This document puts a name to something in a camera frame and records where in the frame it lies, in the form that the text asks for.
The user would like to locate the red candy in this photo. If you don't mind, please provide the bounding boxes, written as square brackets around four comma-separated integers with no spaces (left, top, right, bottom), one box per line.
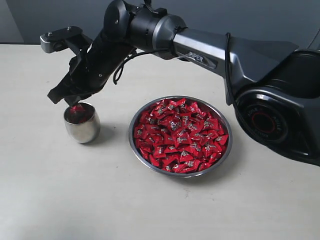
[69,104,85,115]

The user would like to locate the stainless steel bowl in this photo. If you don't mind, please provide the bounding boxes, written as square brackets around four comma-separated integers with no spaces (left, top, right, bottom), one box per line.
[128,95,233,179]

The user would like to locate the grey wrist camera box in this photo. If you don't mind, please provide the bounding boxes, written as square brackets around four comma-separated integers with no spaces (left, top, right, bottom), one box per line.
[40,26,92,55]

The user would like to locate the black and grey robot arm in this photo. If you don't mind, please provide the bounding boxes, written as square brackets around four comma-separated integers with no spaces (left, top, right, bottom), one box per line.
[40,0,320,166]

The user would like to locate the pile of red wrapped candies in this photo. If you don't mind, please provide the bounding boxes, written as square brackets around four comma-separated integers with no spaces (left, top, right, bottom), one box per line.
[133,97,229,174]

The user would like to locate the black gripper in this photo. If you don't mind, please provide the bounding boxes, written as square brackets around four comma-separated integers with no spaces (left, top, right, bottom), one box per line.
[47,32,135,107]

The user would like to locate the stainless steel cup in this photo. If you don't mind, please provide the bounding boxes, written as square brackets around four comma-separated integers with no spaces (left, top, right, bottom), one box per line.
[63,102,101,144]

